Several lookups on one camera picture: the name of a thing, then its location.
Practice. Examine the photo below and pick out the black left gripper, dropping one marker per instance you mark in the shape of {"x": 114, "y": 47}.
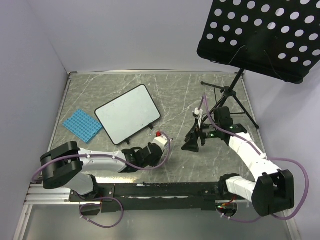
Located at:
{"x": 156, "y": 162}

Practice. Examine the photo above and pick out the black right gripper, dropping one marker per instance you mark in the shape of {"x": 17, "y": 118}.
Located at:
{"x": 192, "y": 145}

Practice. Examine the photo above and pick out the small black-framed whiteboard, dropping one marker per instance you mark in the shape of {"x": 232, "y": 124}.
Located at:
{"x": 128, "y": 114}

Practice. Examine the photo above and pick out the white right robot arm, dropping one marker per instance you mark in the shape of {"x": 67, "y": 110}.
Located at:
{"x": 272, "y": 190}

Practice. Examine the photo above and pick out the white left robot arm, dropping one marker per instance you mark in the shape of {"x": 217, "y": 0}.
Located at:
{"x": 69, "y": 165}

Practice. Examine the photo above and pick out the blue studded building plate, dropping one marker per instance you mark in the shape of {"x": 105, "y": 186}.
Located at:
{"x": 82, "y": 125}

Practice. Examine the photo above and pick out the black perforated music stand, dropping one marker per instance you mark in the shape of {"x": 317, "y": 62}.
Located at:
{"x": 275, "y": 38}

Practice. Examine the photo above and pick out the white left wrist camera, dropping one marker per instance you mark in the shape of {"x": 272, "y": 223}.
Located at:
{"x": 160, "y": 140}

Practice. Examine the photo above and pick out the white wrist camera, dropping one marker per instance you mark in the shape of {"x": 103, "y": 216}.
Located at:
{"x": 160, "y": 140}
{"x": 198, "y": 113}

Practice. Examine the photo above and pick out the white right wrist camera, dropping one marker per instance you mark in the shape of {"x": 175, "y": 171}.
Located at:
{"x": 198, "y": 113}

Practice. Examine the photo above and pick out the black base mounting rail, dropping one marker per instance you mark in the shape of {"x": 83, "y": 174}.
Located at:
{"x": 156, "y": 196}

